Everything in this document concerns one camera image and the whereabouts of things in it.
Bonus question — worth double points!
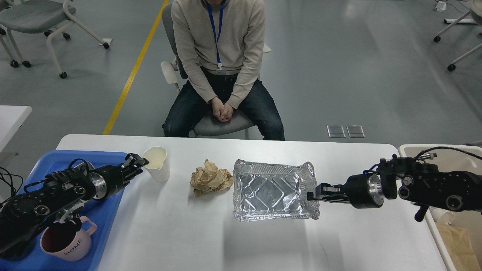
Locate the black cables at left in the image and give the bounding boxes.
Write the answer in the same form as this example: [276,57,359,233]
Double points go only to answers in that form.
[0,167,24,209]

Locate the aluminium foil tray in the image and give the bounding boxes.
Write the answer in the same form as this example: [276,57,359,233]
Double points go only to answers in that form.
[233,159,320,222]

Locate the white wheeled chair right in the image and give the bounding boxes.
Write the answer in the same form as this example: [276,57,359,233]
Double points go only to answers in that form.
[433,0,482,73]

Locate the pink HOME mug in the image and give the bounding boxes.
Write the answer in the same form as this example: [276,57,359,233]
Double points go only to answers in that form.
[40,216,98,262]

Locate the seated man in beige sweater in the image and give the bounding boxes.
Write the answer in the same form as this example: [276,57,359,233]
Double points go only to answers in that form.
[162,0,285,140]

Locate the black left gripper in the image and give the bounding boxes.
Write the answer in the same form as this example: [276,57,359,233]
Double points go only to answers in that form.
[89,153,150,199]

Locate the white paper cup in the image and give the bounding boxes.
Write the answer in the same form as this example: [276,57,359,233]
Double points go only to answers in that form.
[142,146,171,183]

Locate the left metal floor plate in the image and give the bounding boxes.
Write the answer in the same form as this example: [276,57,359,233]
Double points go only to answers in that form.
[326,125,346,138]

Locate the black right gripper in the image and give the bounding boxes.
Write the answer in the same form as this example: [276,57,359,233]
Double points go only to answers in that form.
[307,173,384,209]

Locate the brown paper ball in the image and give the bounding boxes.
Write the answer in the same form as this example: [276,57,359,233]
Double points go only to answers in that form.
[189,159,234,197]

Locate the white cup in bin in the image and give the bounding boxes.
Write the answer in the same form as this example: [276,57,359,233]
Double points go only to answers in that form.
[429,207,455,225]

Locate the metal floor plate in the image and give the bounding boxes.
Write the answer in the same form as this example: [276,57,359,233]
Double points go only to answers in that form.
[326,125,346,138]
[346,125,366,138]

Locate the brown paper bag in bin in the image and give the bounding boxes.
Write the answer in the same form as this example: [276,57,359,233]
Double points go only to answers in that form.
[435,223,481,271]

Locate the right metal floor plate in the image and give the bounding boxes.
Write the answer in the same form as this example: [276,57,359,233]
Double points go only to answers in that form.
[346,125,366,138]

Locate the grey wheeled chair left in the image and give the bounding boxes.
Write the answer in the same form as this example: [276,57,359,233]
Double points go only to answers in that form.
[0,0,111,79]

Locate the beige plastic bin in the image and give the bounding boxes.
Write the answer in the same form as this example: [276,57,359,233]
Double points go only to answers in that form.
[398,145,482,271]

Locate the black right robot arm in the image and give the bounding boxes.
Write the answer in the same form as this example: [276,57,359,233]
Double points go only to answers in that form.
[307,146,482,222]

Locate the white power adapter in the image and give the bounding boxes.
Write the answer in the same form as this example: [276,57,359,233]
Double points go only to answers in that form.
[435,0,447,12]

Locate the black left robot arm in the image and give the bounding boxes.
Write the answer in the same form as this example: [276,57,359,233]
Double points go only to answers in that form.
[1,153,149,259]

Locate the blue plastic tray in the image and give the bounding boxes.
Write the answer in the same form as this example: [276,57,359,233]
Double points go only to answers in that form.
[0,150,127,271]

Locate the white side table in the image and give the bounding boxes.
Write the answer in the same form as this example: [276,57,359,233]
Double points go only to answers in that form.
[0,105,32,151]

